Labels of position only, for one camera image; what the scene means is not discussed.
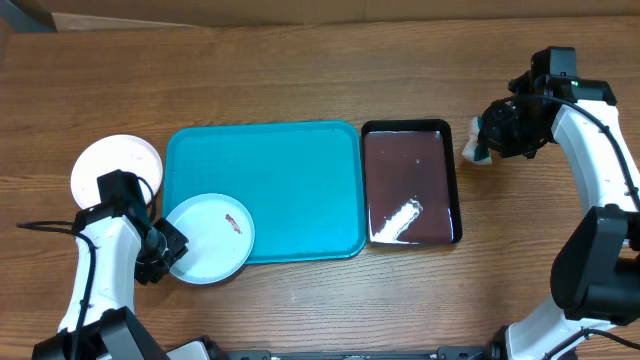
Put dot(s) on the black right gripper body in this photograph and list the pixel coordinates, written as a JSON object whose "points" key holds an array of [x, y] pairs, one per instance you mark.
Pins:
{"points": [[518, 134]]}

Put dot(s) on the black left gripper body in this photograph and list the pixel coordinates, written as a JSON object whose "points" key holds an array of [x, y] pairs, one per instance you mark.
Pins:
{"points": [[163, 244]]}

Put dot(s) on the green yellow sponge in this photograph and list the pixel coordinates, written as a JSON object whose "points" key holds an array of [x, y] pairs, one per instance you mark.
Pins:
{"points": [[473, 151]]}

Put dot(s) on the light blue plate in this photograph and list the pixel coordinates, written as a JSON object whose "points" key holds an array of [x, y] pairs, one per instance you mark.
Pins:
{"points": [[220, 236]]}

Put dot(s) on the white plate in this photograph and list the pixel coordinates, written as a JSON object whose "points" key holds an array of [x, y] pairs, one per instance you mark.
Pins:
{"points": [[117, 152]]}

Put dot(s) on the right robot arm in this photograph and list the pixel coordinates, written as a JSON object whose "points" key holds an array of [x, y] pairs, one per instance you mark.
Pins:
{"points": [[593, 288]]}

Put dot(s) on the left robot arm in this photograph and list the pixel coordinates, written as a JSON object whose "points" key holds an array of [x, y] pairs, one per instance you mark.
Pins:
{"points": [[120, 244]]}

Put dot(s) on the black water tray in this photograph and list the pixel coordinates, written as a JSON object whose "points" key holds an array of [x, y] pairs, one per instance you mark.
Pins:
{"points": [[410, 183]]}

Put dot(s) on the blue plastic tray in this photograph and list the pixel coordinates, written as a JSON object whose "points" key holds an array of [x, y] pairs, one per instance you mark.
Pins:
{"points": [[301, 182]]}

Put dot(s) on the cardboard backdrop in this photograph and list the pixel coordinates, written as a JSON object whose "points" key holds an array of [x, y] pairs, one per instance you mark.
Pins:
{"points": [[66, 15]]}

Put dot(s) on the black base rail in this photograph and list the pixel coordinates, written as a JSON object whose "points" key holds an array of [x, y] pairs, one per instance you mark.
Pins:
{"points": [[442, 353]]}

